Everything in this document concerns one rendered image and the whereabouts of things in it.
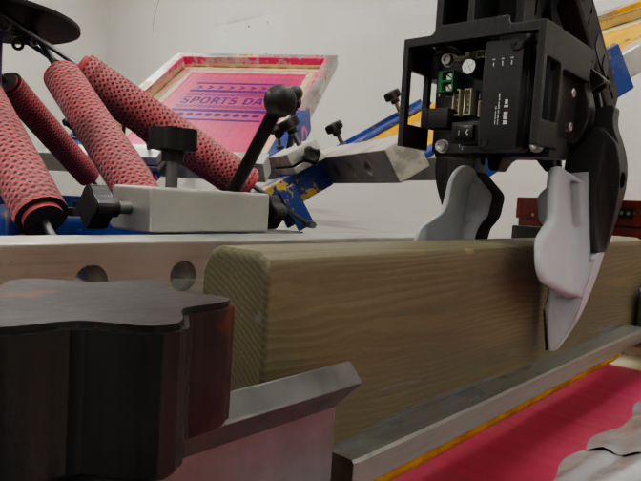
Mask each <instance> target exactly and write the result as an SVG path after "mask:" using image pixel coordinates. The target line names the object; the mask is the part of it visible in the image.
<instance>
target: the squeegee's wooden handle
mask: <svg viewBox="0 0 641 481"><path fill-rule="evenodd" d="M534 242H535V238H511V239H474V240H400V241H362V242H325V243H287V244H250V245H221V246H219V247H218V248H216V249H214V250H213V251H212V253H211V256H210V259H209V260H208V263H207V265H206V268H205V271H204V281H203V294H210V295H217V296H222V297H226V298H229V299H230V303H232V304H233V305H234V306H235V315H234V333H233V352H232V371H231V390H230V391H233V390H236V389H240V388H244V387H250V386H254V385H258V384H262V383H266V382H269V381H273V380H277V379H280V378H284V377H288V376H292V375H296V374H300V373H303V372H306V371H310V370H314V369H318V368H322V367H326V366H332V365H335V364H339V363H343V362H347V361H349V362H350V363H351V364H352V366H353V367H354V368H355V370H356V372H357V374H358V375H359V377H360V379H361V380H362V383H361V385H360V386H359V387H357V388H356V389H355V390H354V391H352V392H351V393H350V394H349V395H348V396H347V397H345V398H344V399H343V400H342V401H341V402H340V403H338V404H337V405H336V406H335V421H334V436H333V445H334V444H337V443H339V442H341V441H343V440H346V439H348V438H350V437H353V436H355V435H358V434H360V433H363V432H365V431H368V430H370V429H373V428H375V427H378V426H380V425H383V424H385V423H388V422H390V421H393V420H395V419H397V418H400V417H402V416H405V415H406V414H409V413H411V412H414V411H416V410H418V409H421V408H425V407H427V406H430V405H432V404H435V403H437V402H439V401H442V400H443V399H446V398H448V397H451V396H453V395H456V394H458V393H460V392H463V391H465V390H468V389H470V388H473V387H476V386H478V385H480V384H483V383H485V382H488V381H490V380H493V379H495V378H498V377H500V376H502V375H505V374H507V373H509V372H511V371H514V370H516V369H519V368H521V367H523V366H527V365H530V364H532V363H535V362H537V361H540V360H542V359H545V358H547V357H548V356H551V355H553V354H556V353H558V352H561V351H563V350H566V349H568V348H570V347H573V346H575V345H579V344H581V343H583V342H586V341H588V340H590V339H593V338H595V337H598V336H600V335H603V334H605V333H608V332H610V331H612V330H614V329H616V328H619V327H621V326H624V325H626V324H627V325H633V326H636V323H637V313H638V304H639V294H640V284H641V240H640V239H638V238H633V237H621V236H611V238H610V244H609V247H608V249H607V251H606V252H605V254H604V257H603V259H602V262H601V266H600V269H599V272H598V274H597V277H596V280H595V283H594V285H593V288H592V290H591V292H590V294H589V298H588V301H587V303H586V306H585V308H584V310H583V312H582V314H581V316H580V318H579V320H578V322H577V323H576V325H575V327H574V328H573V329H572V331H571V332H570V333H569V335H568V336H567V338H566V339H565V341H564V342H563V343H562V345H561V346H560V347H559V348H558V349H557V350H555V351H547V350H546V347H545V332H544V315H543V310H544V309H545V305H546V302H547V297H548V287H547V286H545V285H543V284H542V283H540V281H539V280H538V277H537V274H536V271H535V265H534Z"/></svg>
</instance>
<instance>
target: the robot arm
mask: <svg viewBox="0 0 641 481"><path fill-rule="evenodd" d="M411 73H416V74H418V75H421V76H423V77H424V87H423V101H422V115H421V127H418V126H413V125H409V124H408V111H409V97H410V84H411ZM432 83H433V84H436V85H437V89H436V101H435V108H432V109H430V97H431V84H432ZM617 99H618V92H617V89H616V85H615V81H614V77H613V74H612V70H611V66H610V60H609V57H608V53H607V49H606V45H605V41H604V38H603V34H602V31H601V27H600V23H599V20H598V16H597V12H596V8H595V5H594V2H593V0H437V12H436V26H435V31H434V33H433V34H432V35H429V36H424V37H417V38H411V39H405V40H404V47H403V75H402V88H401V103H400V116H399V131H398V145H397V146H400V147H405V148H410V149H416V150H422V151H426V150H427V138H428V129H429V130H433V131H432V132H433V141H432V152H433V153H435V157H436V164H435V177H436V184H437V189H438V193H439V197H440V200H441V204H442V208H441V210H440V211H439V213H438V214H437V215H436V216H434V217H433V218H432V219H430V220H429V221H427V222H426V223H425V224H423V225H422V226H421V227H420V228H419V229H418V231H417V233H416V235H415V238H414V241H436V240H474V239H487V238H488V235H489V231H490V229H491V227H492V226H493V225H494V224H495V223H496V222H497V220H498V219H499V217H500V216H501V213H502V209H503V205H504V201H505V196H504V194H503V192H502V191H501V190H500V189H499V187H498V186H497V185H496V184H495V183H494V182H493V180H492V179H491V178H490V177H489V176H488V175H487V174H485V172H486V159H487V162H488V168H489V170H491V171H495V172H505V171H506V170H507V169H508V167H509V166H510V165H511V163H512V162H513V161H514V160H537V161H538V163H539V164H540V165H541V166H542V168H543V169H544V170H545V171H546V172H548V178H547V188H546V189H545V190H544V191H543V192H541V193H540V194H539V196H538V198H537V210H538V220H539V222H540V224H541V225H542V228H541V229H540V231H539V232H538V234H537V236H536V238H535V242H534V265H535V271H536V274H537V277H538V280H539V281H540V283H542V284H543V285H545V286H547V287H548V297H547V302H546V305H545V309H544V310H543V315H544V332H545V347H546V350H547V351H555V350H557V349H558V348H559V347H560V346H561V345H562V343H563V342H564V341H565V339H566V338H567V336H568V335H569V333H570V332H571V331H572V329H573V328H574V327H575V325H576V323H577V322H578V320H579V318H580V316H581V314H582V312H583V310H584V308H585V306H586V303H587V301H588V298H589V294H590V292H591V290H592V288H593V285H594V283H595V280H596V277H597V274H598V272H599V269H600V266H601V262H602V259H603V257H604V254H605V252H606V251H607V249H608V247H609V244H610V238H611V235H612V232H613V229H614V226H615V223H616V221H617V218H618V214H619V211H620V208H621V205H622V202H623V199H624V196H625V192H626V188H627V181H628V161H627V154H626V150H625V146H624V143H623V140H622V137H621V135H620V132H619V126H618V119H619V113H620V111H619V109H617V108H615V107H616V103H617ZM562 160H565V161H566V163H565V168H562Z"/></svg>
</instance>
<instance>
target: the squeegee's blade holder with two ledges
mask: <svg viewBox="0 0 641 481"><path fill-rule="evenodd" d="M639 343H641V327H639V326H633V325H627V324H626V325H624V326H621V327H619V328H616V329H614V330H612V331H610V332H608V333H605V334H603V335H600V336H598V337H595V338H593V339H590V340H588V341H586V342H583V343H581V344H579V345H575V346H573V347H570V348H568V349H566V350H563V351H561V352H558V353H556V354H553V355H551V356H548V357H547V358H545V359H542V360H540V361H537V362H535V363H532V364H530V365H527V366H523V367H521V368H519V369H516V370H514V371H511V372H509V373H507V374H505V375H502V376H500V377H498V378H495V379H493V380H490V381H488V382H485V383H483V384H480V385H478V386H476V387H473V388H470V389H468V390H465V391H463V392H460V393H458V394H456V395H453V396H451V397H448V398H446V399H443V400H442V401H439V402H437V403H435V404H432V405H430V406H427V407H425V408H421V409H418V410H416V411H414V412H411V413H409V414H406V415H405V416H402V417H400V418H397V419H395V420H393V421H390V422H388V423H385V424H383V425H380V426H378V427H375V428H373V429H370V430H368V431H365V432H363V433H360V434H358V435H355V436H353V437H350V438H348V439H346V440H343V441H341V442H339V443H337V444H334V445H333V451H332V466H331V481H373V480H375V479H377V478H379V477H381V476H383V475H385V474H387V473H389V472H391V471H393V470H394V469H396V468H398V467H400V466H402V465H404V464H406V463H408V462H410V461H412V460H414V459H416V458H418V457H420V456H422V455H424V454H425V453H427V452H429V451H431V450H434V449H436V448H437V447H439V446H441V445H443V444H445V443H447V442H449V441H451V440H453V439H454V438H456V437H458V436H460V435H462V434H464V433H466V432H468V431H470V430H472V429H475V428H477V427H479V426H480V425H482V424H483V423H485V422H487V421H489V420H491V419H493V418H495V417H497V416H499V415H501V414H503V413H505V412H507V411H509V410H511V409H513V408H515V407H517V406H519V405H521V404H523V403H524V402H526V401H528V400H530V399H532V398H534V397H536V396H538V395H540V394H542V393H543V392H545V391H547V390H549V389H551V388H553V387H556V386H558V385H560V384H562V383H564V382H565V381H567V380H569V379H571V378H572V377H574V376H576V375H578V374H580V373H582V372H584V371H586V370H588V369H590V368H592V367H594V366H597V365H599V364H601V363H602V362H604V361H606V360H607V359H609V358H611V357H613V356H615V355H617V354H619V353H621V352H623V351H625V350H627V349H629V348H631V347H633V346H634V345H637V344H639Z"/></svg>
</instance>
